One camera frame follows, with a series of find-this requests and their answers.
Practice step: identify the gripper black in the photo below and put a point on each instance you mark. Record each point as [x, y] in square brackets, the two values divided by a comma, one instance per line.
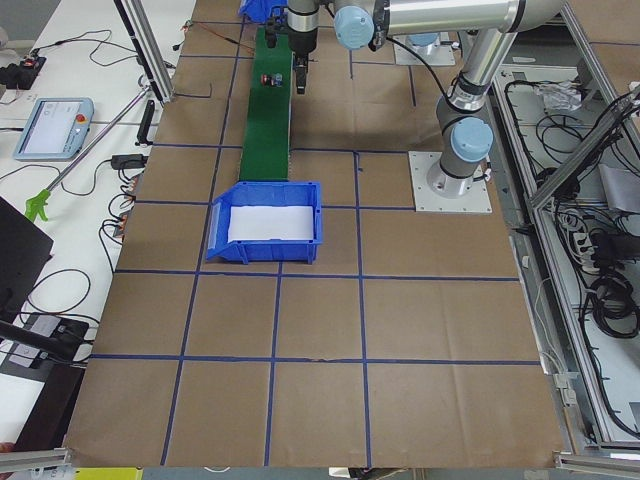
[301, 44]

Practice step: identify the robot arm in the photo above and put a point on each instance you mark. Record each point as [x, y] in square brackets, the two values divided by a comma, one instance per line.
[476, 35]

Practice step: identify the right blue plastic bin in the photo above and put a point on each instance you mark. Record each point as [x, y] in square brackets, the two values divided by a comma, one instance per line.
[258, 11]

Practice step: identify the blue plastic bin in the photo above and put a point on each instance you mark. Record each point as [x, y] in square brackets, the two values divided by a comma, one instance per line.
[258, 11]
[257, 221]

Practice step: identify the green conveyor belt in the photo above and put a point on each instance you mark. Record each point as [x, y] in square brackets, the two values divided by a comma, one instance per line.
[265, 155]

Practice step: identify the left blue plastic bin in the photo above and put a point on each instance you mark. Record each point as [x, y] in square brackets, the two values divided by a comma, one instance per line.
[257, 221]

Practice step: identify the black power adapter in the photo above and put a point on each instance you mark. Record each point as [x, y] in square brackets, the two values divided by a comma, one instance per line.
[128, 161]

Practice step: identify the teach pendant tablet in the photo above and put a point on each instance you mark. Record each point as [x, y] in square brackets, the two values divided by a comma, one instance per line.
[55, 130]

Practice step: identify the reacher grabber tool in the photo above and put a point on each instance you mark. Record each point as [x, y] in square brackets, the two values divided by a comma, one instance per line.
[35, 206]

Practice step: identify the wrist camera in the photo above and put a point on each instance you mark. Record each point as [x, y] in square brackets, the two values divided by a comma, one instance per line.
[273, 26]

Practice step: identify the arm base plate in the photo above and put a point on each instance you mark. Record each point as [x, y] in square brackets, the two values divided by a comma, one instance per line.
[435, 192]
[435, 48]

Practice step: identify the aluminium frame post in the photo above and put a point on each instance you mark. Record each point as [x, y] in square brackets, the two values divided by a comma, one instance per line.
[138, 28]

